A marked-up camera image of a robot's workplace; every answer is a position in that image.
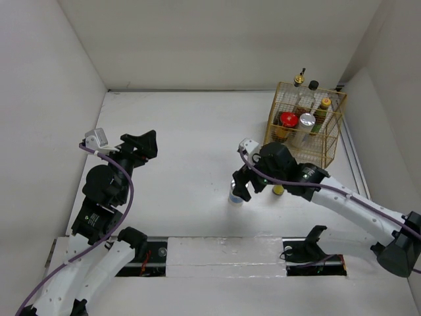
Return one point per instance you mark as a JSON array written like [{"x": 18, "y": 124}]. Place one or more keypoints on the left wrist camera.
[{"x": 95, "y": 141}]

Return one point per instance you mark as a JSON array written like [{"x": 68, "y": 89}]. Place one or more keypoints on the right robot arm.
[{"x": 397, "y": 236}]

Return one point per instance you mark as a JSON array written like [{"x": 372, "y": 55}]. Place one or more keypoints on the small red sauce bottle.
[{"x": 320, "y": 115}]

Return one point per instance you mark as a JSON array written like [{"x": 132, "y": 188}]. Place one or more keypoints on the silver lid shaker front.
[{"x": 233, "y": 199}]

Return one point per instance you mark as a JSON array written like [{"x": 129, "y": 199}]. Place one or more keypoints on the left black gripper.
[{"x": 147, "y": 141}]

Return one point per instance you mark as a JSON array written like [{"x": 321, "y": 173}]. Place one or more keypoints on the gold wire basket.
[{"x": 318, "y": 149}]

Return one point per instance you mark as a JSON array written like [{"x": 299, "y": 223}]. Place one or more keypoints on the small yellow label bottle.
[{"x": 278, "y": 190}]

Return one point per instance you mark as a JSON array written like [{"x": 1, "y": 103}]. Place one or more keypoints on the red lid sauce jar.
[{"x": 285, "y": 123}]

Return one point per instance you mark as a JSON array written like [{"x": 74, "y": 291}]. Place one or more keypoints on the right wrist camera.
[{"x": 250, "y": 150}]

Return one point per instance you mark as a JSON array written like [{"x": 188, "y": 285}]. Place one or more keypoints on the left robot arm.
[{"x": 92, "y": 259}]

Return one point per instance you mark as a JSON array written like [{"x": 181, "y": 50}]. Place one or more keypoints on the glass cruet gold spout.
[{"x": 290, "y": 95}]

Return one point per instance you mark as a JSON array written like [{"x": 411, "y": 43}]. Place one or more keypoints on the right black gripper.
[{"x": 241, "y": 177}]

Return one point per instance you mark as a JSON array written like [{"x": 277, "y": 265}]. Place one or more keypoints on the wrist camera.
[
  {"x": 95, "y": 141},
  {"x": 250, "y": 150}
]

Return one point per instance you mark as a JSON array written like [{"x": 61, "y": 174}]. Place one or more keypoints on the silver lid shaker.
[
  {"x": 305, "y": 124},
  {"x": 233, "y": 199}
]

